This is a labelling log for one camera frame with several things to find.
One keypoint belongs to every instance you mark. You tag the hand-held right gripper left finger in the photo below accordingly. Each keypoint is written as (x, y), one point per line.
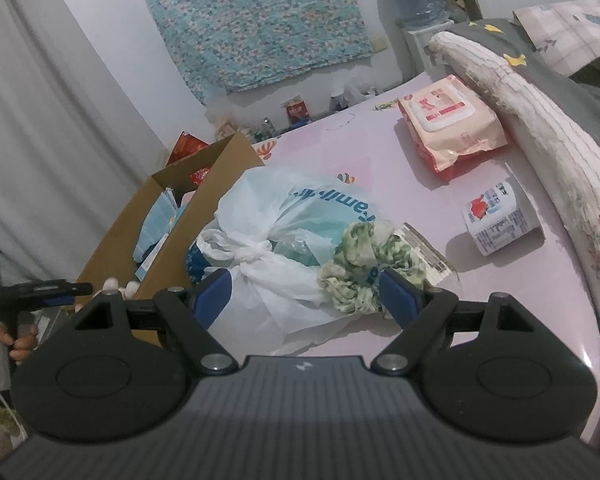
(215, 292)

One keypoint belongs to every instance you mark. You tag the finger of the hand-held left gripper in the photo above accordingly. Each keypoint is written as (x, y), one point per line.
(55, 290)

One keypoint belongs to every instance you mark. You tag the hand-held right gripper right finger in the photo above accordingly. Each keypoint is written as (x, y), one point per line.
(397, 295)

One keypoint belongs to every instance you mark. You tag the green floral scrunchie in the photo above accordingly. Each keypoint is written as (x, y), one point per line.
(360, 255)

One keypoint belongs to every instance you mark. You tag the cardboard box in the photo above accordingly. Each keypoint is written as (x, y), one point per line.
(110, 240)

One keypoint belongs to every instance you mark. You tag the blue knit cloth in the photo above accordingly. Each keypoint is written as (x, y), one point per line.
(155, 225)

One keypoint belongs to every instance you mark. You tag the pink towel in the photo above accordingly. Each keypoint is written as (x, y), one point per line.
(186, 199)

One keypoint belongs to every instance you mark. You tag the white plastic bag teal print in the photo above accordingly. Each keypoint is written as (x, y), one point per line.
(280, 210)

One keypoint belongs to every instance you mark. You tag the person's left hand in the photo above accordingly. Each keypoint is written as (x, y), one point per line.
(22, 349)

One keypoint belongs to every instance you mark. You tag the blue packet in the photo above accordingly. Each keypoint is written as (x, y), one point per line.
(196, 262)

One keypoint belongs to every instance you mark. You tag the clear labelled plastic packet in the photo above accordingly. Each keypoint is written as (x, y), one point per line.
(430, 255)

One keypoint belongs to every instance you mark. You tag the red white packet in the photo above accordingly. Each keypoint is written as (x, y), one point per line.
(199, 176)

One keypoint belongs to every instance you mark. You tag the orange snack bag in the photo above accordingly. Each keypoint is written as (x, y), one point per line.
(185, 147)

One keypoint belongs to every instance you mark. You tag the beige paper package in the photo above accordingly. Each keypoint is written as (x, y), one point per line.
(226, 130)

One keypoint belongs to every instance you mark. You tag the green can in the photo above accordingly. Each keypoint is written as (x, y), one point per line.
(259, 135)

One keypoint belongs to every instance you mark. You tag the clear glass bottle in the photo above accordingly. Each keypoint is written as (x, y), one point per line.
(268, 126)

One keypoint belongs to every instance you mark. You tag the white curtain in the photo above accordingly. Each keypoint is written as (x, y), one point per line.
(55, 110)

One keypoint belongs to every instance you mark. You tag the orange wet wipes pack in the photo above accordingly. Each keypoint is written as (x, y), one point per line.
(445, 120)

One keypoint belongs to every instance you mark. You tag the red box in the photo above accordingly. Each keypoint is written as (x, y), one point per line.
(296, 112)

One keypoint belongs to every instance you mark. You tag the crumpled white plastic bag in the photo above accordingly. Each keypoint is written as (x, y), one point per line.
(357, 91)

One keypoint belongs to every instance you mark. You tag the white rolled quilt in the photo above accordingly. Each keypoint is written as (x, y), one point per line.
(545, 125)

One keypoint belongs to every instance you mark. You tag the white water dispenser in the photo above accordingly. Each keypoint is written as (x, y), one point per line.
(420, 50)

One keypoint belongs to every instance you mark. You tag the grey blanket yellow stars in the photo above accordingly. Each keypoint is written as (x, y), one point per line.
(545, 65)

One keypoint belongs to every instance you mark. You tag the checked pillow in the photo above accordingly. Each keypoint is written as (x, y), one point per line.
(570, 30)

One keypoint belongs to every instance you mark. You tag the floral wall cloth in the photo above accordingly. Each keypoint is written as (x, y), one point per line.
(260, 20)

